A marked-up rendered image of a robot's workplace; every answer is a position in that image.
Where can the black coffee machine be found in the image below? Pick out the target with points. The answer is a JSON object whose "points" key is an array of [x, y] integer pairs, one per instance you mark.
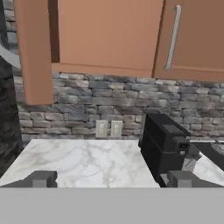
{"points": [[164, 145]]}

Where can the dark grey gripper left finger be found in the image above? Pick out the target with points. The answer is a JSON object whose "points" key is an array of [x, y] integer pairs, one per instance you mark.
{"points": [[40, 178]]}

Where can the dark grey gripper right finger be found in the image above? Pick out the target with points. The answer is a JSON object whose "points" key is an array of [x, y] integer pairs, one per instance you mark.
{"points": [[186, 178]]}

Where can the black hob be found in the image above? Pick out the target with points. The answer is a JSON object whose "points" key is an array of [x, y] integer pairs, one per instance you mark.
{"points": [[212, 151]]}

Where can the brown wooden cabinet side panel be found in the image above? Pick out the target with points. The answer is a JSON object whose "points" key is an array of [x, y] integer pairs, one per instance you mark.
{"points": [[34, 52]]}

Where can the white wall switch plate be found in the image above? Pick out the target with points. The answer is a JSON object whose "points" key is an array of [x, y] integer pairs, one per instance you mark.
{"points": [[116, 128], [102, 128]]}

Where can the black fridge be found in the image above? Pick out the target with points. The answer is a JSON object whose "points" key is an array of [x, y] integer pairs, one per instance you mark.
{"points": [[8, 110]]}

